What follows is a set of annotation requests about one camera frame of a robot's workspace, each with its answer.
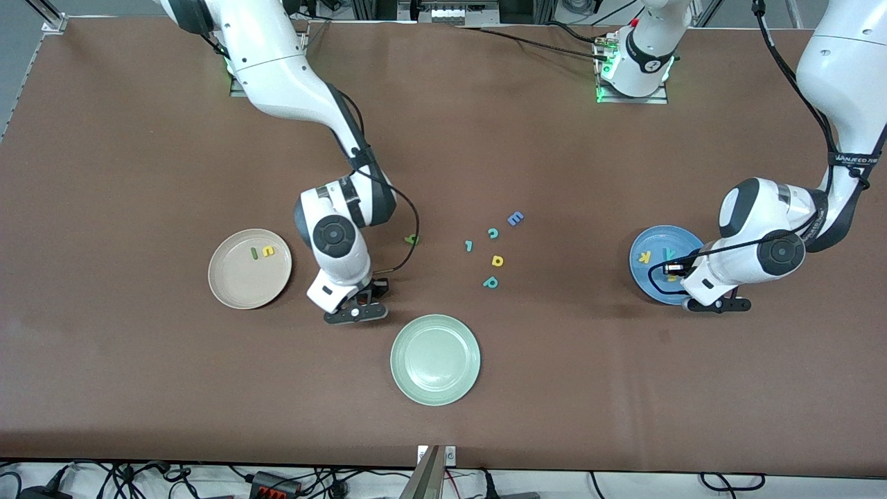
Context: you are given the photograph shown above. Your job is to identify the blue plate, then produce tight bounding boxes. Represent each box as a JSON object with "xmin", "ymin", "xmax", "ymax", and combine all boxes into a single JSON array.
[{"xmin": 629, "ymin": 225, "xmax": 708, "ymax": 306}]

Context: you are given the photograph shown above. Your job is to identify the pale green plate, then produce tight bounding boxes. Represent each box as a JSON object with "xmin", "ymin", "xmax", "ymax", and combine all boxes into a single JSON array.
[{"xmin": 390, "ymin": 314, "xmax": 481, "ymax": 407}]

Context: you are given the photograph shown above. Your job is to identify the beige brown plate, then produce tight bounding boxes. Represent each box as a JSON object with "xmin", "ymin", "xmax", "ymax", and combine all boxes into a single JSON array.
[{"xmin": 208, "ymin": 229, "xmax": 293, "ymax": 310}]

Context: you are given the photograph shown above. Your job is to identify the brown table cover sheet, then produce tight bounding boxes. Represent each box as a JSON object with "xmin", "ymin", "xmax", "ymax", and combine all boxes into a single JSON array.
[{"xmin": 0, "ymin": 15, "xmax": 887, "ymax": 480}]

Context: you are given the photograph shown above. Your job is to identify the black power strip red switches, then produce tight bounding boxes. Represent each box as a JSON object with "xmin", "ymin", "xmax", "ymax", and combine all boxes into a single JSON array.
[{"xmin": 248, "ymin": 470, "xmax": 303, "ymax": 499}]

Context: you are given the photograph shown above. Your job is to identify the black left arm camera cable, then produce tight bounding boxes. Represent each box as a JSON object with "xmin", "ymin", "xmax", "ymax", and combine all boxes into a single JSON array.
[{"xmin": 648, "ymin": 0, "xmax": 867, "ymax": 303}]

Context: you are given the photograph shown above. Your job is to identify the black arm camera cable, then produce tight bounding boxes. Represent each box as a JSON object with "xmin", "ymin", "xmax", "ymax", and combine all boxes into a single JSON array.
[
  {"xmin": 336, "ymin": 87, "xmax": 421, "ymax": 275},
  {"xmin": 648, "ymin": 0, "xmax": 867, "ymax": 303}
]

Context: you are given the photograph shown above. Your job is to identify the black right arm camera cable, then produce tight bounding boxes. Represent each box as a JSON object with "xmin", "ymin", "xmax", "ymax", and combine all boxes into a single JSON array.
[{"xmin": 336, "ymin": 87, "xmax": 421, "ymax": 275}]

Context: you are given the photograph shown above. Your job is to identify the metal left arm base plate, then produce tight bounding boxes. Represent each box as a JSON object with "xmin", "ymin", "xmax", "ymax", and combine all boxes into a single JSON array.
[{"xmin": 595, "ymin": 31, "xmax": 670, "ymax": 105}]

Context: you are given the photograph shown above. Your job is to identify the grey metal camera pole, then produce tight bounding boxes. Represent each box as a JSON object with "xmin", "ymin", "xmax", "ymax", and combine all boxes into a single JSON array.
[{"xmin": 398, "ymin": 444, "xmax": 446, "ymax": 499}]

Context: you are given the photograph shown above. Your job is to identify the long black table cable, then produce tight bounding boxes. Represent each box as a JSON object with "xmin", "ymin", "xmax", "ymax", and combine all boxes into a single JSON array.
[{"xmin": 454, "ymin": 24, "xmax": 612, "ymax": 63}]

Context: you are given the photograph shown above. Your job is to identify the aluminium frame corner post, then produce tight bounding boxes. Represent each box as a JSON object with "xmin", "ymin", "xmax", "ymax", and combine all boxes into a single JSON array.
[{"xmin": 26, "ymin": 0, "xmax": 68, "ymax": 34}]

